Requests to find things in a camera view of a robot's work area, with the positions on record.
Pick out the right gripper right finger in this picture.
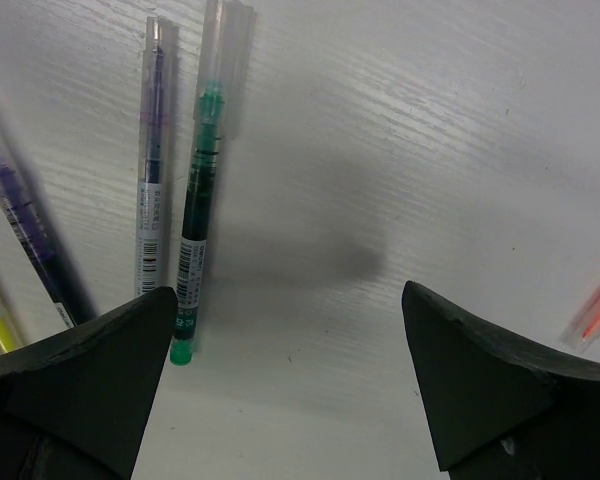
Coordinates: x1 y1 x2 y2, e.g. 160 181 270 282
402 281 600 479

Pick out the purple pen white label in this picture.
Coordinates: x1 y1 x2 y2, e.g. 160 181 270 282
134 16 178 297

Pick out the green gel pen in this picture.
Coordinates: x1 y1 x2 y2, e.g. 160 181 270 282
169 1 255 366

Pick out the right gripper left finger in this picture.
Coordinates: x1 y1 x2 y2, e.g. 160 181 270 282
0 287 177 479

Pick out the orange highlighter pen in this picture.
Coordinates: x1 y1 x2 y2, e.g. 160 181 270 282
561 285 600 353

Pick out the dark purple gel pen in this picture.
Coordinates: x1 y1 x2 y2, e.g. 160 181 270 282
0 115 96 328

